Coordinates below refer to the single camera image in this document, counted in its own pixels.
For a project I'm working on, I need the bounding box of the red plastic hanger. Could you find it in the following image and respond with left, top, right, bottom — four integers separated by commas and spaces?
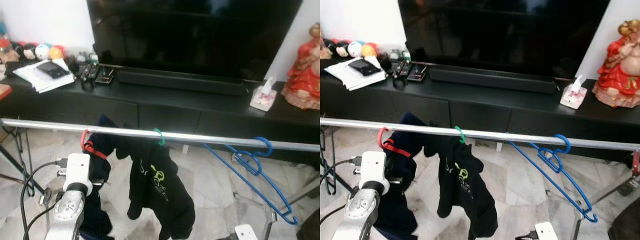
80, 129, 108, 161
377, 127, 412, 159

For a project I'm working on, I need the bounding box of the white paper stack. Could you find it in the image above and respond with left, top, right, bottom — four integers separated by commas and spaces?
324, 56, 387, 92
12, 58, 76, 94

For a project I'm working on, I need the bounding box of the red seated statue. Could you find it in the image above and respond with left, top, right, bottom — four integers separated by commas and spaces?
592, 19, 640, 109
281, 22, 321, 111

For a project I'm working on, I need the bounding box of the white tissue box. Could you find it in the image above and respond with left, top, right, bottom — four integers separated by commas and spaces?
249, 76, 277, 112
560, 75, 588, 110

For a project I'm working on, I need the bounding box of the black remote control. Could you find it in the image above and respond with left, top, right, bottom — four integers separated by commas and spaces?
80, 62, 99, 81
393, 60, 412, 79

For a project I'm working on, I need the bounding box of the black television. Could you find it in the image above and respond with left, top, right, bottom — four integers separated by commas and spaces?
398, 0, 612, 80
86, 0, 304, 82

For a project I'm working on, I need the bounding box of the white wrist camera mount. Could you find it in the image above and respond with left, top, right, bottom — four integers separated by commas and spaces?
234, 224, 259, 240
56, 153, 93, 197
534, 221, 559, 240
351, 151, 391, 196

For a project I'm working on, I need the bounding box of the silver clothes rack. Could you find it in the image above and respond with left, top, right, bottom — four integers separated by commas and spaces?
0, 118, 321, 240
320, 117, 640, 240

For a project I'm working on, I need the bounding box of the blue plastic hanger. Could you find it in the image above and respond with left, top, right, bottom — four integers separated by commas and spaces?
202, 136, 299, 225
508, 133, 599, 223

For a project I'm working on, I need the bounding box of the black pouch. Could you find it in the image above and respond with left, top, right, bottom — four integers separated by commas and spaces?
36, 61, 71, 79
348, 58, 382, 77

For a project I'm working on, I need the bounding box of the dark shirt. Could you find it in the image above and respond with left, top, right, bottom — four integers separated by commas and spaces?
79, 115, 121, 240
372, 112, 428, 240

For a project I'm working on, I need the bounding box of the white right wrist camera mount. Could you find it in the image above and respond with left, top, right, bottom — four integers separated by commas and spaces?
534, 221, 559, 240
234, 224, 259, 240

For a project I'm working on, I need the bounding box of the black soundbar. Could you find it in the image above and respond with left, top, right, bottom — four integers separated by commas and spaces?
116, 67, 249, 97
428, 66, 557, 94

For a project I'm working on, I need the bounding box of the black TV cabinet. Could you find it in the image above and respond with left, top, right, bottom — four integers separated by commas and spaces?
320, 57, 640, 163
0, 60, 321, 166

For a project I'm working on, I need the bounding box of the black red small box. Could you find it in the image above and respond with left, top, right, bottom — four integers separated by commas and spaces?
407, 65, 428, 83
95, 67, 116, 85

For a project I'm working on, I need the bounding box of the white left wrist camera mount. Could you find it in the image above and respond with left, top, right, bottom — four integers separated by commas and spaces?
56, 153, 93, 197
351, 151, 391, 196

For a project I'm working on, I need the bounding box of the black shirt green logo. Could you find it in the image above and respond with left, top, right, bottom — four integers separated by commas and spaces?
424, 135, 499, 240
116, 139, 196, 240

